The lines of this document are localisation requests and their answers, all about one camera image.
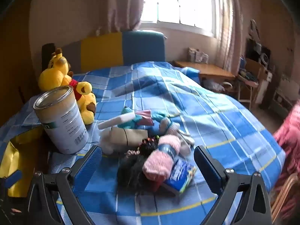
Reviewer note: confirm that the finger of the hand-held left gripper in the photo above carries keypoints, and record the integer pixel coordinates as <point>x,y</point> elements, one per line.
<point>13,178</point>

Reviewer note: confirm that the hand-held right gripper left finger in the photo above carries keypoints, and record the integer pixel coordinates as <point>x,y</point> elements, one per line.
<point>88,163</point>

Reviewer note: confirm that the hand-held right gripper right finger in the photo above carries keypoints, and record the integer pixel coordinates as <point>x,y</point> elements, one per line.
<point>207,168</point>

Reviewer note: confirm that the pink satin scrunchie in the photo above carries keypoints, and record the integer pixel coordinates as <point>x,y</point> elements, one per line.
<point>131,154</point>

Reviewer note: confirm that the pink fluffy socks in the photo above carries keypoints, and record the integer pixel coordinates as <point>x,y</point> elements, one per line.
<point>155,166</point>

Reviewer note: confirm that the beige sock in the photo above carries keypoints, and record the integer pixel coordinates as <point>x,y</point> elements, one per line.
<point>134,136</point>

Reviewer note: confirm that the blue plush toy pink dress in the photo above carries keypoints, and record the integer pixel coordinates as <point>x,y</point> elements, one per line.
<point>160,117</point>

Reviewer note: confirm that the yellow bag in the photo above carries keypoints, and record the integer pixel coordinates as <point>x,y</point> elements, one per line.
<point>18,154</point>

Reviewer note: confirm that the blue tissue packet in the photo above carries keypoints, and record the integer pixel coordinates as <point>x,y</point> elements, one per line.
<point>181,175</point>

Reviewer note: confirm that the black furry cloth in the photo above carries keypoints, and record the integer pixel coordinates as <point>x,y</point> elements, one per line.
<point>133,171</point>

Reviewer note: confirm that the white tin can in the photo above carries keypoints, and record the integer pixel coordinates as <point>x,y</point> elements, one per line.
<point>62,124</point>

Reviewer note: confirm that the blue plaid blanket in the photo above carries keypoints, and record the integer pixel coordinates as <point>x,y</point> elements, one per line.
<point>211,121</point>

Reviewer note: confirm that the white plastic tube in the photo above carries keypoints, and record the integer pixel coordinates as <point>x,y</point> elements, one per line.
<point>116,121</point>

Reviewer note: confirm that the grey knit gloves bundle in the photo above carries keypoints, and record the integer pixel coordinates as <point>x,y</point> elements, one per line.
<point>170,127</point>

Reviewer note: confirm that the wicker chair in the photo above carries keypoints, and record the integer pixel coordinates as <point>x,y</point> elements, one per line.
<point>284,192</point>

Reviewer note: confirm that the pink fleece cloth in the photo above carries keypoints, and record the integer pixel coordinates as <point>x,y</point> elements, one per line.
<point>289,140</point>

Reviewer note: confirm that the yellow bear plush red shirt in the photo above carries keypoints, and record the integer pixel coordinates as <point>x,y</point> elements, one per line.
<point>52,77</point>

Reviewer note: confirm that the wooden chair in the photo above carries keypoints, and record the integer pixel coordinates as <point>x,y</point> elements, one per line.
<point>247,84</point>

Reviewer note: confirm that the blue plaid pillow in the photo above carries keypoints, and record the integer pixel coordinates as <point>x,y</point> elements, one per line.
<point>191,73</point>

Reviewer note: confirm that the wooden desk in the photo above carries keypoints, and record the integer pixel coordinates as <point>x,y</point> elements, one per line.
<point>206,69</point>

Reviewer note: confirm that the colour block padded headboard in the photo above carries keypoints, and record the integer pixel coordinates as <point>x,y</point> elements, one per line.
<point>103,51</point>

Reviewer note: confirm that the clear packets on desk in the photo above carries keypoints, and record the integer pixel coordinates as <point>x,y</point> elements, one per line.
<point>198,55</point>

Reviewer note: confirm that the wooden wardrobe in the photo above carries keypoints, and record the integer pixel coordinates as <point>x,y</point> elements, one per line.
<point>14,63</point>

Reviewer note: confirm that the pink checked curtain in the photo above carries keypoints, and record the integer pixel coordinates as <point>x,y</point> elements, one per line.
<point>124,4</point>
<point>230,28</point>

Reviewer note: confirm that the window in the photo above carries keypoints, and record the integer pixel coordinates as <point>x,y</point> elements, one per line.
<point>182,2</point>

